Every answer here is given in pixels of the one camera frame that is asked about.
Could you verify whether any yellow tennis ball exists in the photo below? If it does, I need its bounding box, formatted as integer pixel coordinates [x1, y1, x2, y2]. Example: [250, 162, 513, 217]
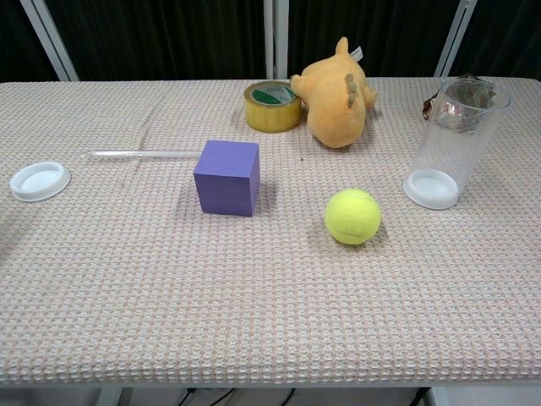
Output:
[324, 188, 382, 245]

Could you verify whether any purple foam cube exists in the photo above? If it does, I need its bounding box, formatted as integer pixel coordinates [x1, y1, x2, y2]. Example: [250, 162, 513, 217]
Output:
[193, 140, 260, 218]

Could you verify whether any yellow packing tape roll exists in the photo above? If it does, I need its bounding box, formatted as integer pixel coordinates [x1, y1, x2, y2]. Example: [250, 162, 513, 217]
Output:
[245, 80, 303, 134]

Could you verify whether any beige woven tablecloth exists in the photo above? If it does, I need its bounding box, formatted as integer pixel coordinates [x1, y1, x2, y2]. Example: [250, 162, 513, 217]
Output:
[0, 76, 541, 387]

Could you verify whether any orange plush dinosaur toy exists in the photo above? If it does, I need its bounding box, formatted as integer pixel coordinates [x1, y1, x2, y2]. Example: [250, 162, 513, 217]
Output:
[289, 36, 379, 150]

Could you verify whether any clear glass tube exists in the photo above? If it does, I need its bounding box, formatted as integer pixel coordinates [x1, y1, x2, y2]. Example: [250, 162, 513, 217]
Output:
[80, 147, 205, 162]

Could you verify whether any brown foil snack packet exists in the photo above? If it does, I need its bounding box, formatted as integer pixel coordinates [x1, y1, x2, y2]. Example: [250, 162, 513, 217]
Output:
[422, 72, 498, 133]

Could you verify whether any black curtain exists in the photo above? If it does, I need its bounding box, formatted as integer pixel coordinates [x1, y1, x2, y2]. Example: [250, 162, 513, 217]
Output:
[0, 0, 541, 84]

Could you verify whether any transparent plastic cup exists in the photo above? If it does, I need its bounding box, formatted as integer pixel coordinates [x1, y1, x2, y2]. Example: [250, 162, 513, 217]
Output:
[403, 77, 512, 211]

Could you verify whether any white round plastic lid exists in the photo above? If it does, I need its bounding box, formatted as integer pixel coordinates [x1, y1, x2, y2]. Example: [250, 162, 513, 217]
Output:
[9, 162, 72, 202]

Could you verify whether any white metal frame pole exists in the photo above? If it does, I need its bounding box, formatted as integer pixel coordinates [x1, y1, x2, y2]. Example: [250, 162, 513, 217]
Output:
[19, 0, 80, 82]
[434, 0, 478, 78]
[262, 0, 291, 80]

